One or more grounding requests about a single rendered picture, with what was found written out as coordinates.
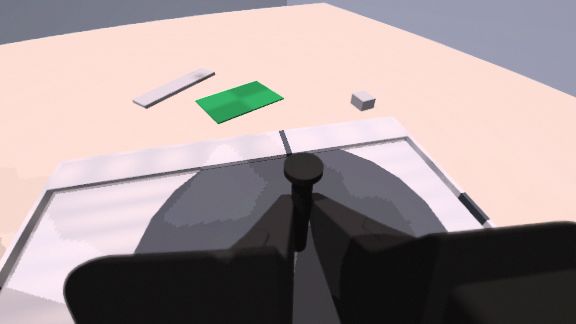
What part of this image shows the white flat bar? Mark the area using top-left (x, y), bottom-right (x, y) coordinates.
top-left (132, 68), bottom-right (215, 109)

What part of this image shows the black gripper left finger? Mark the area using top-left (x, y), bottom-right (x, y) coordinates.
top-left (63, 194), bottom-right (295, 324)

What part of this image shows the black steel clevis pin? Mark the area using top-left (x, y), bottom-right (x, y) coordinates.
top-left (284, 152), bottom-right (324, 252)

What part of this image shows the grey round disc with small hole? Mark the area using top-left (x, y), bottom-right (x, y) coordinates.
top-left (133, 149), bottom-right (448, 324)

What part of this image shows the green flat rectangular pad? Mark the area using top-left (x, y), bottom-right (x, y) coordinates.
top-left (195, 81), bottom-right (284, 124)

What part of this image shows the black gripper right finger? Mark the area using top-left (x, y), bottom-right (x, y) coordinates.
top-left (309, 193), bottom-right (576, 324)

